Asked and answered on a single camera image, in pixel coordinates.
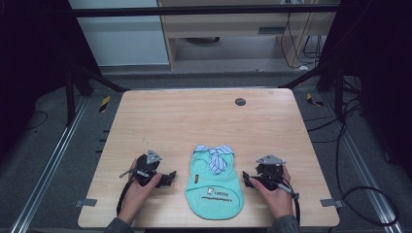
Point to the person's right hand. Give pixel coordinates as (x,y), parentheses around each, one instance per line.
(274,197)

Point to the black metal stand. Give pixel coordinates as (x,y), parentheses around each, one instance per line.
(327,84)
(81,84)

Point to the white cabinet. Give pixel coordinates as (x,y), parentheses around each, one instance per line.
(120,35)

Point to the person's left sleeve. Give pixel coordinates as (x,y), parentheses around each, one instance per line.
(119,226)

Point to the black metal frame bar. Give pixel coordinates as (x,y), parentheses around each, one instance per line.
(200,11)

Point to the aluminium floor rail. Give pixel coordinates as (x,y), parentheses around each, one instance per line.
(362,165)
(48,165)

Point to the mint green pet shirt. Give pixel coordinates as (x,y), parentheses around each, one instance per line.
(213,184)

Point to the grey metal table bracket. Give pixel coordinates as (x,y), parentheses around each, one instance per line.
(86,202)
(331,203)

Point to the wooden desk with shelf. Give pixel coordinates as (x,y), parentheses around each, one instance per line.
(233,29)

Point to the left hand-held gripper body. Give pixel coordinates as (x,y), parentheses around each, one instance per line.
(147,165)

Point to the person's sleeve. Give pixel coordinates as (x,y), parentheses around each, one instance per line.
(119,226)
(285,224)

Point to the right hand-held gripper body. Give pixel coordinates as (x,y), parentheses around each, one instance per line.
(270,171)

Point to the person's left hand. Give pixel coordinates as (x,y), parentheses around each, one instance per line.
(137,197)

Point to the yellow black striped tape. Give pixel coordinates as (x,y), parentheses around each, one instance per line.
(313,100)
(104,103)

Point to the person's right sleeve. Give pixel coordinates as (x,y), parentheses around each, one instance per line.
(285,224)

